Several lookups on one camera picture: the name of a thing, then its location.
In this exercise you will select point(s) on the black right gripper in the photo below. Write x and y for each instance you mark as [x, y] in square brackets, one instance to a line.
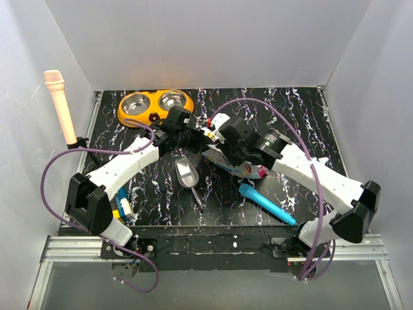
[233, 159]

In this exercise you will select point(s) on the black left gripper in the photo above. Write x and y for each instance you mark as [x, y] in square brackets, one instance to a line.
[201, 141]

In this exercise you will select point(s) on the metal food scoop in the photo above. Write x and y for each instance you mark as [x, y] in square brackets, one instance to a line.
[188, 178]

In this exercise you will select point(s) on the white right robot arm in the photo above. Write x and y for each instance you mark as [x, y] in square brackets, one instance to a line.
[354, 203]

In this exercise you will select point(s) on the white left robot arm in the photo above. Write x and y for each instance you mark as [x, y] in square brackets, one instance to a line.
[89, 196]

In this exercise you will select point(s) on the orange double pet bowl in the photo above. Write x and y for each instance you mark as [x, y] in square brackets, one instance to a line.
[149, 106]

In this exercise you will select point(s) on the blue toy microphone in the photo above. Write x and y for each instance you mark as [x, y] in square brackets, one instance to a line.
[250, 193]

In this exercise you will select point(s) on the blue white toy brick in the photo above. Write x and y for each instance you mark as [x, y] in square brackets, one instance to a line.
[124, 206]

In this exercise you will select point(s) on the black microphone stand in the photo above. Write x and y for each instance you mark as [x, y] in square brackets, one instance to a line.
[96, 162]

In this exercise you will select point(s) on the yellow toy brick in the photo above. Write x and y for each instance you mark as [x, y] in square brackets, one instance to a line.
[117, 216]

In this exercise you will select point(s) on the pink toy microphone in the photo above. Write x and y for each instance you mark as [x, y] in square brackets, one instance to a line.
[56, 87]

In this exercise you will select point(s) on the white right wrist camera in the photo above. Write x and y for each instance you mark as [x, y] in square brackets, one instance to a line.
[213, 132]

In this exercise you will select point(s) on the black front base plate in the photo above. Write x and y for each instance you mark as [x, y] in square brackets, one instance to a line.
[208, 248]

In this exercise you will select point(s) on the aluminium front rail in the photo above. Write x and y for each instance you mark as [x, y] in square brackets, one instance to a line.
[66, 249]

